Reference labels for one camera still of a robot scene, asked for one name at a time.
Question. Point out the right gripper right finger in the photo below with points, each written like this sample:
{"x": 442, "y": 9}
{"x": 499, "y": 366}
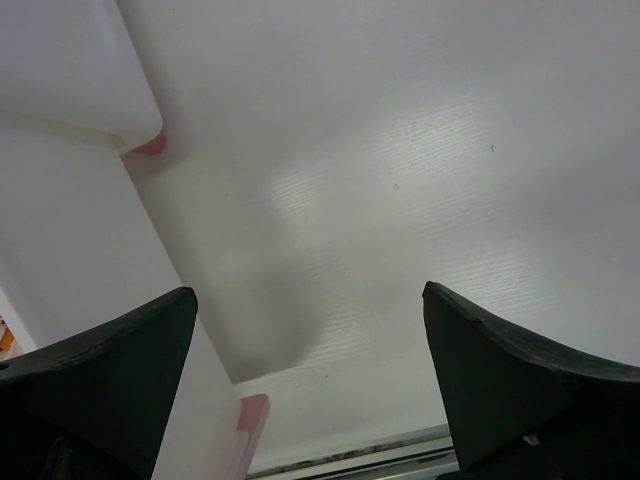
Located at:
{"x": 522, "y": 406}

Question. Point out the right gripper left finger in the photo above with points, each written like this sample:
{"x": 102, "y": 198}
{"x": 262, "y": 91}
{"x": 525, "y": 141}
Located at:
{"x": 96, "y": 405}

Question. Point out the light pink drawer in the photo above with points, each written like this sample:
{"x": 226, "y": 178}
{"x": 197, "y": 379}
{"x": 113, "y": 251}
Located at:
{"x": 77, "y": 250}

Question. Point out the white shoe cabinet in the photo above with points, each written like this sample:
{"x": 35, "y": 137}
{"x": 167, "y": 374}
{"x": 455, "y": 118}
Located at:
{"x": 74, "y": 63}

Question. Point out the aluminium mounting rail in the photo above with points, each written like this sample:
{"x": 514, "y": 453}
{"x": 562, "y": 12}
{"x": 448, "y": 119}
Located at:
{"x": 422, "y": 454}

